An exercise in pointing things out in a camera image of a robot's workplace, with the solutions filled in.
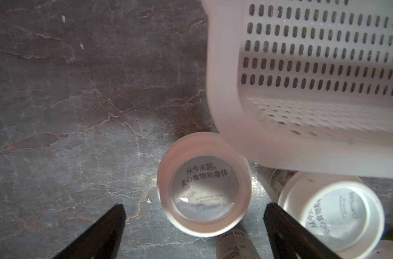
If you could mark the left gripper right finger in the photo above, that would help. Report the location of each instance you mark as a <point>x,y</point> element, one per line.
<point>290,240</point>

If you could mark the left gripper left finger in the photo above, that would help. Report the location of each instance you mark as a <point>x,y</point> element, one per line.
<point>101,240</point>

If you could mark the white perforated plastic basket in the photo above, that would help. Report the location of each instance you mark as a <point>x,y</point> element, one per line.
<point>304,85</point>

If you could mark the yogurt cup bottom right green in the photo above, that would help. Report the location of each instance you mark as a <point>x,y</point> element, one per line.
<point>384,249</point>

